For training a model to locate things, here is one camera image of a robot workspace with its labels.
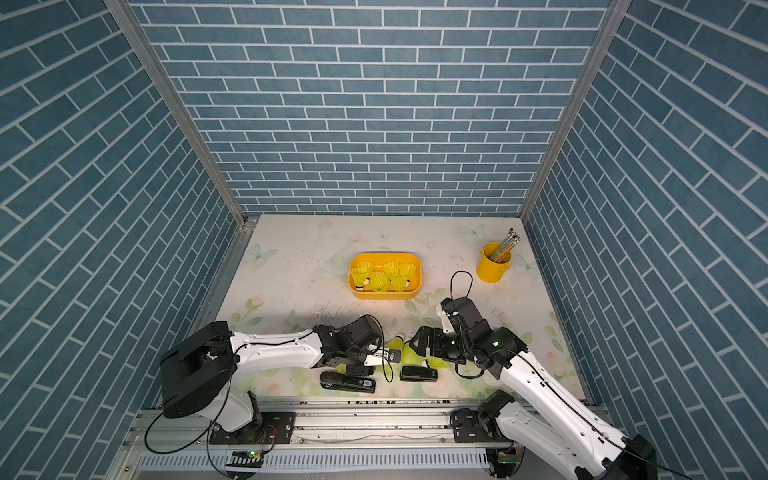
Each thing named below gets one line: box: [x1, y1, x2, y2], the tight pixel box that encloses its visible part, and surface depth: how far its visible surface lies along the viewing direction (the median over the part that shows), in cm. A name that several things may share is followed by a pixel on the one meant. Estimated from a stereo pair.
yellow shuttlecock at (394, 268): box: [383, 261, 405, 276], surface depth 104 cm
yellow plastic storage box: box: [348, 253, 423, 300], surface depth 100 cm
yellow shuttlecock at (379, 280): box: [371, 270, 389, 292], surface depth 98 cm
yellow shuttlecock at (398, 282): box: [388, 275, 408, 292], surface depth 98 cm
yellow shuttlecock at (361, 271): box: [350, 261, 373, 291], surface depth 101 cm
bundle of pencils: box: [490, 228, 521, 263], surface depth 96 cm
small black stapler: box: [400, 366, 438, 382], surface depth 82 cm
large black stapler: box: [320, 371, 376, 393], surface depth 79 cm
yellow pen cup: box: [476, 242, 511, 284], surface depth 98 cm
